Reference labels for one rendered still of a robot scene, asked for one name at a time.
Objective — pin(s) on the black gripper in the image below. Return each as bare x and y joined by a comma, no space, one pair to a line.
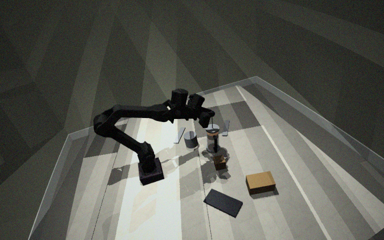
204,115

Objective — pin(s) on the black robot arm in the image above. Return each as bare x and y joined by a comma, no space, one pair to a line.
104,123

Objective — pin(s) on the brown rectangular block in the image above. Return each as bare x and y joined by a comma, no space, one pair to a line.
258,183

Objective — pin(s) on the glass french press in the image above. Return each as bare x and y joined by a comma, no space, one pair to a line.
212,137

